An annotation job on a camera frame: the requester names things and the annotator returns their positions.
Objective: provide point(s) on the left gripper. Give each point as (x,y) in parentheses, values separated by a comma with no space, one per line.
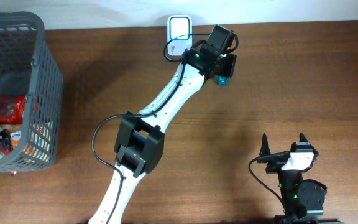
(229,66)

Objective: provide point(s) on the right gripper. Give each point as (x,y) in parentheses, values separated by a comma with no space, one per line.
(276,157)

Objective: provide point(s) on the blue mouthwash bottle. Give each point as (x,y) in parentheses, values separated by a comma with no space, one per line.
(222,81)

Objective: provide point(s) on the red candy bag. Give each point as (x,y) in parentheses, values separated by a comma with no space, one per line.
(12,109)

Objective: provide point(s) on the yellow snack bag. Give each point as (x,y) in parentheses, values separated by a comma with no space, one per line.
(10,136)

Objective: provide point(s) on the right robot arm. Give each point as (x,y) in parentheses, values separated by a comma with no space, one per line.
(302,199)

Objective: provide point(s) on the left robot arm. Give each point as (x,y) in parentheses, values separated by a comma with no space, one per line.
(140,138)

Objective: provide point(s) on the white barcode scanner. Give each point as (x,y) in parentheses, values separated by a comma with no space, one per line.
(178,29)

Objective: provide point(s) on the grey plastic mesh basket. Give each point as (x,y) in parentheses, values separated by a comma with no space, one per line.
(27,68)

